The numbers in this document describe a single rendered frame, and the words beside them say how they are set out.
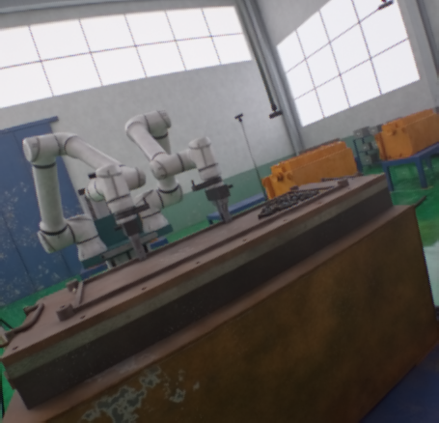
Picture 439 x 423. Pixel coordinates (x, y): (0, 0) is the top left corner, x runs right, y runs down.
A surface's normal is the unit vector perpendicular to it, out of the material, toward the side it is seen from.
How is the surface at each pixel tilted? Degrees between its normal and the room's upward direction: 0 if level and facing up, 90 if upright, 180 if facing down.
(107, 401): 90
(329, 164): 90
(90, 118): 90
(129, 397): 90
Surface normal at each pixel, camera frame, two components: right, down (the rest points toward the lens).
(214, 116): 0.42, -0.02
